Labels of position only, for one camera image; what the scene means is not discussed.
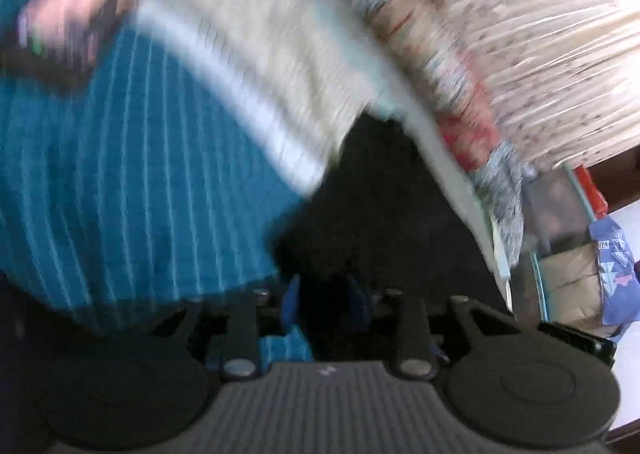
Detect clear storage drawer unit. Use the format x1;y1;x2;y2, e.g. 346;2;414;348
520;163;617;336

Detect beige folded blanket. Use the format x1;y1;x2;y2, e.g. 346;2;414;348
540;243;606;330

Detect beige pleated curtain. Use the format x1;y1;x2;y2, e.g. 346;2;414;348
415;0;640;171

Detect black pants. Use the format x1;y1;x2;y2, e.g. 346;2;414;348
270;113;507;365

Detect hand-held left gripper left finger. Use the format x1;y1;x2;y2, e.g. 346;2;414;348
149;274;315;381

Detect beige chevron bedspread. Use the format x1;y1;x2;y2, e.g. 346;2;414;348
85;0;514;296

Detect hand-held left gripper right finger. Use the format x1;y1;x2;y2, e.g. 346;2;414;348
349;275;522;379

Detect red floral patchwork quilt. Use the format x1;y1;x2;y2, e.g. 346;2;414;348
300;0;527;266

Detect red box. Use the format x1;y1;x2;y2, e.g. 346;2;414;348
572;165;609;216

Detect blue printed cloth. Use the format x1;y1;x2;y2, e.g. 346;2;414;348
587;215;640;328

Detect teal striped cloth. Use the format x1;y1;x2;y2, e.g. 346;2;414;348
0;0;313;365

